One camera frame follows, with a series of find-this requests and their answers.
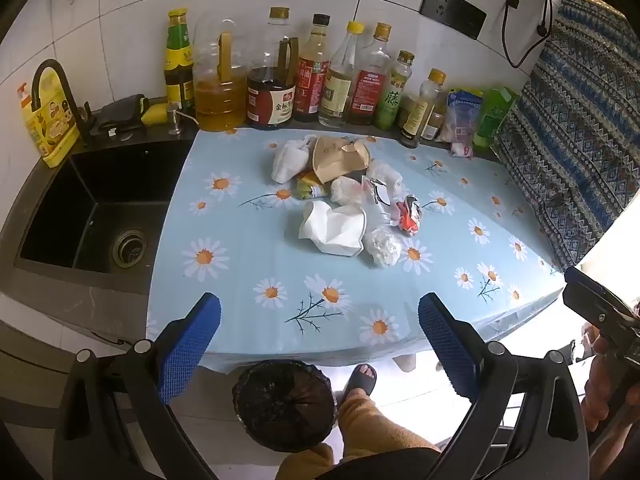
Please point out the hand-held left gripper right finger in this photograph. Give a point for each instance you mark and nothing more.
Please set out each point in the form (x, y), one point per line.
(447, 345)

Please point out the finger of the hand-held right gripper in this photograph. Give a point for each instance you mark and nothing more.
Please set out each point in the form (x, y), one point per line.
(590, 295)

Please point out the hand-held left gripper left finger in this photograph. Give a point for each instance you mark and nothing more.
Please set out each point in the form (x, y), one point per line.
(192, 340)

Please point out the trash bin with black bag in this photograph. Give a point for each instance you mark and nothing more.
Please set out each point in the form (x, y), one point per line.
(282, 405)

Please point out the red snack wrapper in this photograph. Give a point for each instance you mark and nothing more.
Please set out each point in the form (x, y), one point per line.
(410, 215)

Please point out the cream knitted cloth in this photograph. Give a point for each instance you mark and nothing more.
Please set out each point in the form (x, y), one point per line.
(287, 162)

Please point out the person's right hand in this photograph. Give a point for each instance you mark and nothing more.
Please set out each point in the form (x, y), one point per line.
(600, 390)

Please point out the white table leg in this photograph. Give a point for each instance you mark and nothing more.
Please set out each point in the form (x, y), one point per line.
(404, 362)

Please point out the person's foot in dark slipper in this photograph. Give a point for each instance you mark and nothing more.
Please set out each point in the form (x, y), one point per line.
(360, 382)

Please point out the blue daisy print tablecloth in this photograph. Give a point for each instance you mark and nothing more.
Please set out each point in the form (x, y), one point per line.
(260, 260)

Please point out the person's leg in yellow pants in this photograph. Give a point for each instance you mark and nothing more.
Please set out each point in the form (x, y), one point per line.
(365, 425)

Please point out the blue patterned cloth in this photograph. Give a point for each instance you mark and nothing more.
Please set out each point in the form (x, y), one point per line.
(570, 135)

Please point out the clear wrapper with black print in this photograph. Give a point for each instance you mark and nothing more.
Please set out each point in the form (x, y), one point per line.
(379, 195)

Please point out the crushed white paper cup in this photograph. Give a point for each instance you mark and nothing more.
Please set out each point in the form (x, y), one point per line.
(330, 227)

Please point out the black kitchen sink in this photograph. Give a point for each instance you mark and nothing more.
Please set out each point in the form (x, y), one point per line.
(90, 200)

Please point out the white crumpled plastic wrapper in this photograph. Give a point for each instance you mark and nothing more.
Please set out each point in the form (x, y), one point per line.
(345, 191)

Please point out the yellow green snack wrapper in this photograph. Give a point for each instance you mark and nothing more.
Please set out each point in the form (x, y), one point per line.
(307, 187)

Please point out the small red and white packet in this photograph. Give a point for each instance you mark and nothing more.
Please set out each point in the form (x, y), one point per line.
(461, 151)

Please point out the green plastic packet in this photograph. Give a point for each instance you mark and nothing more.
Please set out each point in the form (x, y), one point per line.
(492, 115)

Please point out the crushed brown paper cup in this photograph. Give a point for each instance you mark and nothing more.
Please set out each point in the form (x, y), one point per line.
(335, 160)

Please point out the blue and white plastic packet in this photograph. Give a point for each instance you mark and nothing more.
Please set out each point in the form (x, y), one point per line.
(462, 115)

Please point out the metal soap dispenser pump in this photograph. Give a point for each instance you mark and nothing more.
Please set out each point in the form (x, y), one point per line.
(173, 120)

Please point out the yellow sponge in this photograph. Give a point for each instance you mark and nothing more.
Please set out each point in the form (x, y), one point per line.
(156, 114)

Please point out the large clear oil jug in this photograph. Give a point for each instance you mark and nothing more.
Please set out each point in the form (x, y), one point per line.
(217, 95)

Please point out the green label clear bottle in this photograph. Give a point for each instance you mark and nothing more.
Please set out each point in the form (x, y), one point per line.
(392, 100)

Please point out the large dark soy sauce jug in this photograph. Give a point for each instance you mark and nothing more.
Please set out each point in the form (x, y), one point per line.
(270, 100)

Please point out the yellow dish soap bottle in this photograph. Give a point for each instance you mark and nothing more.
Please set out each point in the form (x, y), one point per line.
(50, 130)

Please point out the red label gold cap bottle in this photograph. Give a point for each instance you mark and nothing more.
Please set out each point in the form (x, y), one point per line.
(370, 90)

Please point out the clear bottle yellow cap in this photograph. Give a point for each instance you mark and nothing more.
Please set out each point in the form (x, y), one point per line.
(337, 90)

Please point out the red label black cap bottle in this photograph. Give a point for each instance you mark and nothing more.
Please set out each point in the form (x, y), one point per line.
(310, 80)

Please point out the green label sauce bottle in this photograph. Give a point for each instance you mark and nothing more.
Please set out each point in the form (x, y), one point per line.
(179, 55)

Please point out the black curved faucet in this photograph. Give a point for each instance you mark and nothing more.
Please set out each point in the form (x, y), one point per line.
(45, 67)

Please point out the black wall socket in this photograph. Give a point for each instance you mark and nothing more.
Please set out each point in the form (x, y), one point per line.
(450, 10)

